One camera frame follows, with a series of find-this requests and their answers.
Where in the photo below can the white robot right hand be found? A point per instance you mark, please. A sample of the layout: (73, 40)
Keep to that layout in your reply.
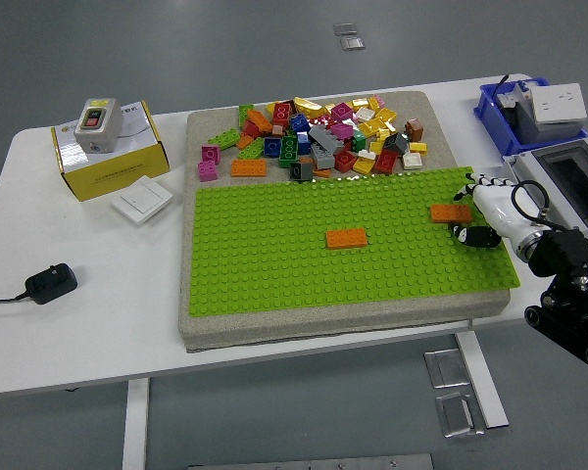
(495, 210)

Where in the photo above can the orange two-by-four brick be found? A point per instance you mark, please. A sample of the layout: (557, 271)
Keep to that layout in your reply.
(346, 239)
(248, 168)
(448, 214)

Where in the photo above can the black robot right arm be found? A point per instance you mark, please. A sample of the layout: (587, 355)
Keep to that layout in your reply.
(568, 254)

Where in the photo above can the white flat brick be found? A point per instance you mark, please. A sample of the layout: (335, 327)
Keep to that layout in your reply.
(412, 160)

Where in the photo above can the yellow flat brick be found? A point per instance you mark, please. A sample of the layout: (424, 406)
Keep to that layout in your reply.
(418, 147)

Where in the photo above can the brown brick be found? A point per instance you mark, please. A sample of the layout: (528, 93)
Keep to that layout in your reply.
(413, 128)

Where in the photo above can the dark grey slope brick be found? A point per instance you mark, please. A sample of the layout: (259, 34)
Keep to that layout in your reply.
(395, 143)

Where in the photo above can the yellow square brick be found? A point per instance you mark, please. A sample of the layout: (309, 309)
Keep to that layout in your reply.
(363, 165)

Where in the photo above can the small green brick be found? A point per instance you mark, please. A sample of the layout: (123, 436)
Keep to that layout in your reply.
(358, 141)

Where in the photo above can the red square brick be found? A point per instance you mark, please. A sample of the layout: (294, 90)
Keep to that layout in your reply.
(345, 160)

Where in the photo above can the small pink brick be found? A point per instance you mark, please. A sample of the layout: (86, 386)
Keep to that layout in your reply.
(380, 101)

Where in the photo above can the small yellow brick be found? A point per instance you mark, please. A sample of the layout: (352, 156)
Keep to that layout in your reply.
(360, 103)
(374, 103)

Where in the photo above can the grey square brick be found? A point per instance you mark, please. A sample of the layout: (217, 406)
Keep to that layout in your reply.
(322, 155)

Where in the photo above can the long grey brick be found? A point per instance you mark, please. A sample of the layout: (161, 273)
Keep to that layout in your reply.
(326, 137)

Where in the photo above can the small metal floor plate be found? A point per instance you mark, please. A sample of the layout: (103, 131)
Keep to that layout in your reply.
(353, 44)
(345, 29)

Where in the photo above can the green studded baseplate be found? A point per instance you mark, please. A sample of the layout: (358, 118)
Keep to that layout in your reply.
(274, 264)

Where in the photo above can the blue square brick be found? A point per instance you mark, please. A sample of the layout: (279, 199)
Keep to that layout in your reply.
(272, 146)

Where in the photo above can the small orange brick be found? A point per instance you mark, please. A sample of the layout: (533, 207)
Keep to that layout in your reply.
(245, 141)

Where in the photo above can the green two-by-four brick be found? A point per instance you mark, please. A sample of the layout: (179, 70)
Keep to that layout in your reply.
(224, 138)

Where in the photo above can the magenta square brick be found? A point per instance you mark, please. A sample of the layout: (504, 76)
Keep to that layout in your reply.
(210, 154)

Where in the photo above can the pink square brick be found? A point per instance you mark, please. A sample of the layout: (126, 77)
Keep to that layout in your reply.
(207, 171)

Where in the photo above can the blue plastic bin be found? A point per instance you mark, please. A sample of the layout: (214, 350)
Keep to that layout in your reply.
(490, 115)

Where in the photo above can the grey junction box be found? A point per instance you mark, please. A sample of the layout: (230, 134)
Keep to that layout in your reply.
(549, 131)

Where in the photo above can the white socket outlet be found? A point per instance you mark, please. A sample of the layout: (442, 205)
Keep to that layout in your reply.
(557, 102)

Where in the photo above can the metal floor cover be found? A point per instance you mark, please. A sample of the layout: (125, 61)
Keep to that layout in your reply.
(446, 368)
(458, 415)

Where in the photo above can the white table leg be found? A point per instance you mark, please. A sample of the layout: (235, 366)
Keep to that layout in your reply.
(135, 421)
(482, 382)

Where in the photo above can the grey-brown foam mat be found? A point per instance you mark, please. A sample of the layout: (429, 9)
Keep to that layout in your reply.
(201, 127)

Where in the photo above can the yellow cardboard box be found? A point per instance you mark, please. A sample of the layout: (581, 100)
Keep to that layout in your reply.
(112, 176)

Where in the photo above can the black power adapter plug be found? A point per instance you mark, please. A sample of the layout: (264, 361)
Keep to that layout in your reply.
(51, 284)

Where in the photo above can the grey enclosure with window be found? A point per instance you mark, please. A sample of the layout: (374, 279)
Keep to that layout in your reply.
(575, 176)

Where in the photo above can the white wall switch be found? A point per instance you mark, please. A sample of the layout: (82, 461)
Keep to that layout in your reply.
(142, 200)

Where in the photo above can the grey push-button switch box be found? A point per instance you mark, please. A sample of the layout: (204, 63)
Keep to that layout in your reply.
(98, 125)

